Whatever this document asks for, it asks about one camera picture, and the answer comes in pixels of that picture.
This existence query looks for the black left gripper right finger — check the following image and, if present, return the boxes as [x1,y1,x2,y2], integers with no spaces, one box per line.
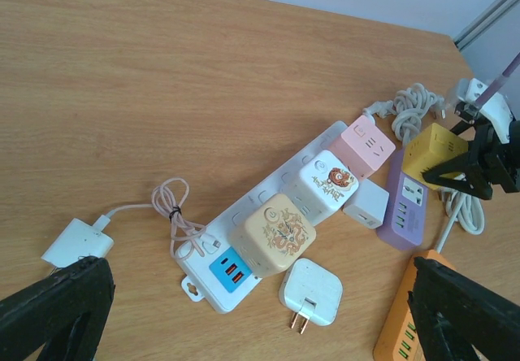
[408,257,519,360]

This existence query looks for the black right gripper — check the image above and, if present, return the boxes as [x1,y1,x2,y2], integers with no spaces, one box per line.
[422,120,519,200]

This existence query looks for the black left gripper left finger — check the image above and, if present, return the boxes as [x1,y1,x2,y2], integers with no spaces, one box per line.
[1,256,115,360]

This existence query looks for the yellow cube socket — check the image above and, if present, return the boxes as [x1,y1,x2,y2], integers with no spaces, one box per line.
[402,123,468,189]

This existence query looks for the white charger with pink cable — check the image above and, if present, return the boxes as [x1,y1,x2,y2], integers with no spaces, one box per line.
[41,177,221,270]

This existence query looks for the pink cube socket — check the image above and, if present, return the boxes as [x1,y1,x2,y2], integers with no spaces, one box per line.
[328,115,396,181]

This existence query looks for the white square charger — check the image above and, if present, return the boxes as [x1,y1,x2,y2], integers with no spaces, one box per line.
[342,179,389,229]

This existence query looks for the white cube socket adapter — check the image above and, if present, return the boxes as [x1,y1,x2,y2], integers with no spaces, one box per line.
[282,150,359,226]

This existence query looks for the white power strip pastel sockets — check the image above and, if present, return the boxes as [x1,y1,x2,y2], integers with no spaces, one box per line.
[175,121,358,314]

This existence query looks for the beige cube socket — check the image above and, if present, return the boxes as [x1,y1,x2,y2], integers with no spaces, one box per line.
[228,193,316,278]

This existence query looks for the orange power strip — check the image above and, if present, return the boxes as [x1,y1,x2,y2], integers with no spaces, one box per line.
[373,250,453,361]

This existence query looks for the purple power strip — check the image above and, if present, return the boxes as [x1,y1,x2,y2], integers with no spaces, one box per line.
[376,150,429,250]

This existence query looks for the white flat charger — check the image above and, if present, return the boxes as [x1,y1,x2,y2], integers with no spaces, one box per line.
[279,258,344,334]

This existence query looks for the white coiled power cable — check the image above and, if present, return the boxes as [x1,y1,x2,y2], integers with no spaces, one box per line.
[361,82,487,256]

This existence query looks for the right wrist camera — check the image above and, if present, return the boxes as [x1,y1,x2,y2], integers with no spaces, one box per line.
[446,78,515,144]

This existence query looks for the aluminium frame post right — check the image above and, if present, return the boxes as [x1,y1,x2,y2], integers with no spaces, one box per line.
[453,0,519,51]

